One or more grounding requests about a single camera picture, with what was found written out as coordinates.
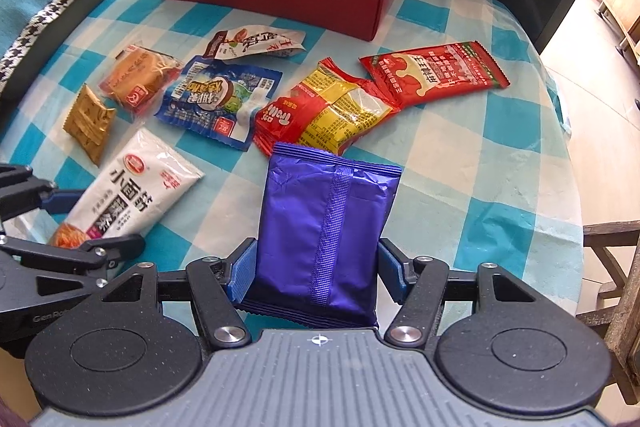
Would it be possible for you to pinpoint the dark wooden stool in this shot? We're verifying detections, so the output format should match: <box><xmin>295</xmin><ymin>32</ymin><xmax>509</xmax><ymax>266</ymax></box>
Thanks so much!
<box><xmin>577</xmin><ymin>221</ymin><xmax>639</xmax><ymax>405</ymax></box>

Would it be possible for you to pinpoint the orange cake snack packet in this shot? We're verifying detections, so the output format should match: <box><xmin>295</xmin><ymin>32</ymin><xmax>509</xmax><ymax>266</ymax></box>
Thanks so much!
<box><xmin>99</xmin><ymin>44</ymin><xmax>182</xmax><ymax>115</ymax></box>

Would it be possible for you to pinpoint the houndstooth trim cushion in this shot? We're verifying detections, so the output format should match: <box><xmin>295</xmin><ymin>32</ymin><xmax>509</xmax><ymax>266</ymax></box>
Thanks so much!
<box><xmin>1</xmin><ymin>0</ymin><xmax>101</xmax><ymax>98</ymax></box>

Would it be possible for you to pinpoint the blue white checkered cloth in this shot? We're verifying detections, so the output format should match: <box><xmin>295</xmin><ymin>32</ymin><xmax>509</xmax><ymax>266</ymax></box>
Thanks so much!
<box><xmin>1</xmin><ymin>0</ymin><xmax>584</xmax><ymax>312</ymax></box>

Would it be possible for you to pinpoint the red yellow snack packet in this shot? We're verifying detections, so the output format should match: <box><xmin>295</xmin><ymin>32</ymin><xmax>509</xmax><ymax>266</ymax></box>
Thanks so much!
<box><xmin>253</xmin><ymin>57</ymin><xmax>398</xmax><ymax>155</ymax></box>

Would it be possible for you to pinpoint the wooden tv shelf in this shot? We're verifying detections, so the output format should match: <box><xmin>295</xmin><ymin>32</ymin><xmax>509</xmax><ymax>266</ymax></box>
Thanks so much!
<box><xmin>598</xmin><ymin>0</ymin><xmax>639</xmax><ymax>61</ymax></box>

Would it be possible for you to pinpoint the red long snack packet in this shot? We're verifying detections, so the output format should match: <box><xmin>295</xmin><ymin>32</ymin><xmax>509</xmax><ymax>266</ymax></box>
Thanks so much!
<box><xmin>359</xmin><ymin>41</ymin><xmax>510</xmax><ymax>109</ymax></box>

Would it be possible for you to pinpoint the blue coconut snack packet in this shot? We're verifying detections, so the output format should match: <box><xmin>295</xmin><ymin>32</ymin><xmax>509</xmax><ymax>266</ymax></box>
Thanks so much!
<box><xmin>155</xmin><ymin>55</ymin><xmax>282</xmax><ymax>152</ymax></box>

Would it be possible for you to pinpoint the purple foil snack packet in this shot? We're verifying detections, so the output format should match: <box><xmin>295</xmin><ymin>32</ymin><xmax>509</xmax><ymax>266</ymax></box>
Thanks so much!
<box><xmin>240</xmin><ymin>143</ymin><xmax>402</xmax><ymax>329</ymax></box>

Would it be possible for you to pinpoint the white duck gizzard packet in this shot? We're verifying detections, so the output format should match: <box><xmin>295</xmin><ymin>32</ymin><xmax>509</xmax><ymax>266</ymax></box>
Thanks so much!
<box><xmin>203</xmin><ymin>25</ymin><xmax>306</xmax><ymax>61</ymax></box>

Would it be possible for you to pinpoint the white latiao snack packet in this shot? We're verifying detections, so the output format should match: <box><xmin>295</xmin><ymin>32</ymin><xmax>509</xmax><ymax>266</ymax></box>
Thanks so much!
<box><xmin>49</xmin><ymin>128</ymin><xmax>204</xmax><ymax>249</ymax></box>

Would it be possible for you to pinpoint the gold cracker packet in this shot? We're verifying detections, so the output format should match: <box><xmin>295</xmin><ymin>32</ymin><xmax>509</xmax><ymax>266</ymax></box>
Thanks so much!
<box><xmin>63</xmin><ymin>84</ymin><xmax>116</xmax><ymax>166</ymax></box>

